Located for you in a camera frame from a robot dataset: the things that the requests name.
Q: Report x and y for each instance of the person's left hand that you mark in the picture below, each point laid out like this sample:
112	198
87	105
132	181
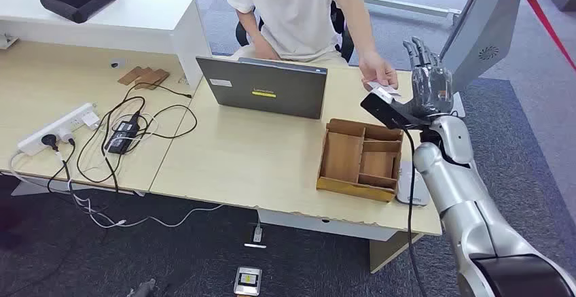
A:
378	67

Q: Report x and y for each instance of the person's right hand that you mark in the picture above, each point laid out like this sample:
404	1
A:
265	52

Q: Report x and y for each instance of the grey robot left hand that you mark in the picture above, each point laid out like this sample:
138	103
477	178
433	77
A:
144	289

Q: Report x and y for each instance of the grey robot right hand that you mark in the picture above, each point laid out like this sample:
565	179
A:
432	88

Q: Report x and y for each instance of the white ID card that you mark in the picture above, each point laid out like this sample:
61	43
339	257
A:
383	91

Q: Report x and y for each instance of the person's right forearm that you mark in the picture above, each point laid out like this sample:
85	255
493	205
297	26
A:
249	27

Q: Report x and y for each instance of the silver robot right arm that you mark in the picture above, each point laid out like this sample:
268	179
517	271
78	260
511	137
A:
463	214

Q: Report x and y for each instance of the person's left forearm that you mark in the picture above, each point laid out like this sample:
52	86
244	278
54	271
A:
357	20

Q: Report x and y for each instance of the person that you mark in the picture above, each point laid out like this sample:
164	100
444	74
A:
292	16

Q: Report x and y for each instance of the grey card reader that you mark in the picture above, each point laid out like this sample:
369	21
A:
418	196

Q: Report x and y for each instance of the grey laptop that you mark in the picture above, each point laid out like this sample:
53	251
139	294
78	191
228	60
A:
265	88

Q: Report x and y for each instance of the black office chair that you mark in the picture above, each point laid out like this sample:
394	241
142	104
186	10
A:
345	45

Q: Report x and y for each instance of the silver kiosk screen stand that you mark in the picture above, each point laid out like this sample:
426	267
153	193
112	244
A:
486	25

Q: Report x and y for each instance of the wooden compartment organizer box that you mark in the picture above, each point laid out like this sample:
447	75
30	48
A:
344	155

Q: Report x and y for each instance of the silver floor socket box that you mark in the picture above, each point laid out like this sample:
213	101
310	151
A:
247	281

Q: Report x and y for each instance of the brown wooden piece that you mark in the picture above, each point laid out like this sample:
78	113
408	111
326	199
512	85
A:
130	75
155	79

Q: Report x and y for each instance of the white floor plug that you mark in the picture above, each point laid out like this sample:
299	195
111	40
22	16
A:
256	236

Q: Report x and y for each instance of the red floor strip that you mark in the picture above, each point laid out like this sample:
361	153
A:
546	25

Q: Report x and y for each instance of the white raised counter shelf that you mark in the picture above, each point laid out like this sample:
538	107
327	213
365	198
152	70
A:
135	20

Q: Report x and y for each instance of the small round grey object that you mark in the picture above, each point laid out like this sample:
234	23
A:
118	64

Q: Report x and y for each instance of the black laptop power adapter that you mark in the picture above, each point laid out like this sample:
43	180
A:
121	135

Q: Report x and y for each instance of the white desk front beam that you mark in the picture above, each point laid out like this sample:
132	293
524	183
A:
315	223

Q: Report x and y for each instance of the beige desk leg panel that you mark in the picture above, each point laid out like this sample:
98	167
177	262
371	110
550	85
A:
387	252

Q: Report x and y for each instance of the white charger plug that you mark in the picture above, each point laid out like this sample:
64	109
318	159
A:
91	119

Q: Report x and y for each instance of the white power strip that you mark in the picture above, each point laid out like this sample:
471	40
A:
49	130

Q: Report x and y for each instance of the small white desk object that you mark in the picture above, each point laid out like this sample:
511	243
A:
6	41

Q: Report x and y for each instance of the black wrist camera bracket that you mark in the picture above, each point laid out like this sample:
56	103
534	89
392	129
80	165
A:
380	109

